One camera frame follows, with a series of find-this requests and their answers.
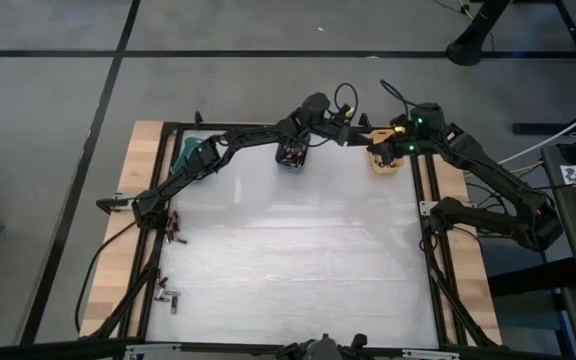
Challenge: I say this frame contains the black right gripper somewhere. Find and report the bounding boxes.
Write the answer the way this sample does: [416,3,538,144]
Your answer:
[366,101,449,169]

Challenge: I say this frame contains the black cable bundle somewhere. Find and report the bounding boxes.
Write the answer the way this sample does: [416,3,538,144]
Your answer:
[425,234,499,349]
[90,234,167,341]

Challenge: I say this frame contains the silver metal bracket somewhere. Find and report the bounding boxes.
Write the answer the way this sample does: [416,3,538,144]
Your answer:
[124,343,183,359]
[401,349,462,360]

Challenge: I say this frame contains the black metal leg frame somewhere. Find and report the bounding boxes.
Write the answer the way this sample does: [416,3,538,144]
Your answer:
[511,0,576,137]

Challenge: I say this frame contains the yellow plastic bin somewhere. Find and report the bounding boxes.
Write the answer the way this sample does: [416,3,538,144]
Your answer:
[369,128,407,176]

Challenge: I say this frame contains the blue plastic bin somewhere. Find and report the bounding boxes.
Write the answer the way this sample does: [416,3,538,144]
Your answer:
[274,132,313,174]

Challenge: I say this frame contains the thin yellow cable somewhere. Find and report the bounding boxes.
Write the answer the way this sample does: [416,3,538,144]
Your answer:
[467,160,545,177]

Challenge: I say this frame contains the black crossbeam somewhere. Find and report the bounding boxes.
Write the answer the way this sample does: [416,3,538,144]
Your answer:
[0,337,576,360]

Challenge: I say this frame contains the black floor cable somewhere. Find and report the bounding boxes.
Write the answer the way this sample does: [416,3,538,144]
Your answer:
[74,221,137,335]

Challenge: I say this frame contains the teal plastic bin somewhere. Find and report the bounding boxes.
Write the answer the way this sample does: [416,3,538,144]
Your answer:
[170,135,205,182]

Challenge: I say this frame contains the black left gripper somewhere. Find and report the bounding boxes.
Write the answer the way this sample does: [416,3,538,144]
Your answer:
[287,91,375,149]

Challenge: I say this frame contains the dark desk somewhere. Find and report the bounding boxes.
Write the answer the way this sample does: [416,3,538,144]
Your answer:
[540,127,576,299]

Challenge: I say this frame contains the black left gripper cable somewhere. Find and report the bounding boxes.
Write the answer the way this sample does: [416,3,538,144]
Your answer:
[332,81,360,119]

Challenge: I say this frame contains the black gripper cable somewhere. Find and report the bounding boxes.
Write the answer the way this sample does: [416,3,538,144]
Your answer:
[332,81,360,119]
[378,78,414,117]

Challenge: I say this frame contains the thin black cable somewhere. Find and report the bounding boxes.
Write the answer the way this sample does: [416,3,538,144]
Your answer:
[532,182,576,193]

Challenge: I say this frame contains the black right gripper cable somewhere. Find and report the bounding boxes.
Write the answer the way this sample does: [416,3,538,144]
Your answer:
[378,78,414,117]

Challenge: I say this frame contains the black looped cables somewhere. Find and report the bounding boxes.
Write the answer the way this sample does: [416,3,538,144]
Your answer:
[465,182,519,236]

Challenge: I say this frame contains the black stand pole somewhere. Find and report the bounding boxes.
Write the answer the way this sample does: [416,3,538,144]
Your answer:
[445,0,513,68]

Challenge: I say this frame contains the white cable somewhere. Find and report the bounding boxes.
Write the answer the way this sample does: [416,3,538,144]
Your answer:
[497,99,576,166]

